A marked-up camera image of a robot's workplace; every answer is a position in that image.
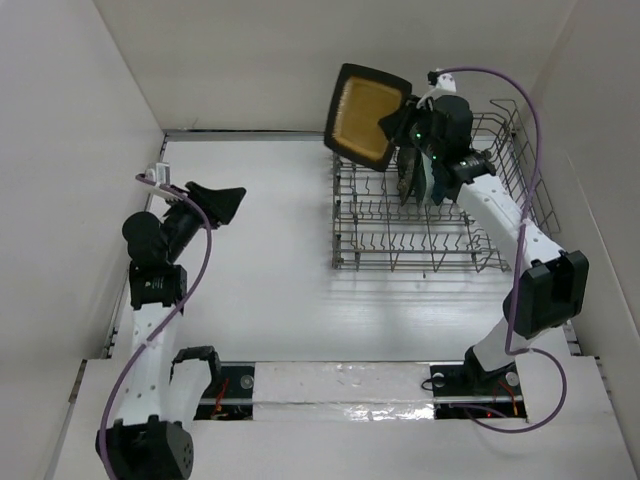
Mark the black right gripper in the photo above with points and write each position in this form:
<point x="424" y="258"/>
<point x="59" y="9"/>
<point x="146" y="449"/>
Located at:
<point x="394" y="125"/>

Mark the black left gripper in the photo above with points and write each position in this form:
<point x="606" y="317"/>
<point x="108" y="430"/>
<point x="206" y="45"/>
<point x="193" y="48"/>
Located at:
<point x="219" y="203"/>

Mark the square yellow brown plate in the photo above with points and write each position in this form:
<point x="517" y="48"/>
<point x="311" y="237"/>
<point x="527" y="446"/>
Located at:
<point x="362" y="97"/>

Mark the square black floral plate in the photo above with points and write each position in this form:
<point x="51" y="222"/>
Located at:
<point x="407" y="162"/>

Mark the light green floral plate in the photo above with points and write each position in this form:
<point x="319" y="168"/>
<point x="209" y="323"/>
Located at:
<point x="426" y="181"/>

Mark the square teal plate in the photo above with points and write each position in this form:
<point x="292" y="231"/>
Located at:
<point x="440" y="184"/>

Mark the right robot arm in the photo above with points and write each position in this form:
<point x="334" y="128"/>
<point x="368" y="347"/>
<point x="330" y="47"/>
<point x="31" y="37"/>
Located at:
<point x="549" y="282"/>

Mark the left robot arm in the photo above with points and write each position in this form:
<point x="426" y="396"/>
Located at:
<point x="145" y="428"/>

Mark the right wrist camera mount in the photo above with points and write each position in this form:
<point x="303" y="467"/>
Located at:
<point x="438" y="83"/>

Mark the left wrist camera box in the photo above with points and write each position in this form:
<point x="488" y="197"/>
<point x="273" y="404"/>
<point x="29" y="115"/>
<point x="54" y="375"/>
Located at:
<point x="158" y="173"/>

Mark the grey wire dish rack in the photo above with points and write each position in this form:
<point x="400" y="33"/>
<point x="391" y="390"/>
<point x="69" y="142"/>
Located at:
<point x="372" y="231"/>

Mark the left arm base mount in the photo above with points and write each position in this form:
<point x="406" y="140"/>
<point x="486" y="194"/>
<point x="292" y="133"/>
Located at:
<point x="231" y="397"/>

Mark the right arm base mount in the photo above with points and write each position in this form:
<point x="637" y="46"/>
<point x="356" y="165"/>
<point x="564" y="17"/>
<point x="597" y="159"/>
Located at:
<point x="455" y="398"/>

